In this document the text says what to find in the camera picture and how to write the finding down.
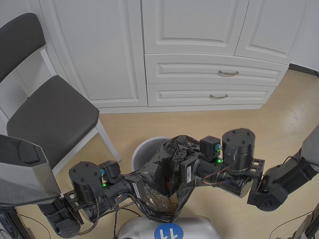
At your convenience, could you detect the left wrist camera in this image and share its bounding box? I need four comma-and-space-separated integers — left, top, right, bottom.
98, 160, 125, 184

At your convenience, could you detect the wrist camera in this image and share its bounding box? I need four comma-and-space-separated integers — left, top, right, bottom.
199, 135, 222, 163
98, 160, 125, 184

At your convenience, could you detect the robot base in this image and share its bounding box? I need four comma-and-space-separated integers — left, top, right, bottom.
117, 217, 222, 239

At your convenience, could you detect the white trash bin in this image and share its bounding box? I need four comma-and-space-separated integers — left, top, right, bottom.
131, 137, 175, 174

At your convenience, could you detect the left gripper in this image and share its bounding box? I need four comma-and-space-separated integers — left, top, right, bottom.
103, 177, 146, 204

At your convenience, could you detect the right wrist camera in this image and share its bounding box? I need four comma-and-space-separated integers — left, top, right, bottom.
199, 135, 222, 163

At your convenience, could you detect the white wardrobe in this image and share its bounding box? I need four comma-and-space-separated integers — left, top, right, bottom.
26, 0, 309, 114

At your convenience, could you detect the black plastic bag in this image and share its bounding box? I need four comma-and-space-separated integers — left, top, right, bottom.
130, 135, 203, 223

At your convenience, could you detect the black cable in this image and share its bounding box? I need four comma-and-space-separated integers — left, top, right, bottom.
113, 203, 142, 237

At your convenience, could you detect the grey cushioned white chair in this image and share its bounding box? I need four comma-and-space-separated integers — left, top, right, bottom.
0, 13, 122, 176

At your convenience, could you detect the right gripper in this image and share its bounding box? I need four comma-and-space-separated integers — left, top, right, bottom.
181, 157, 225, 184

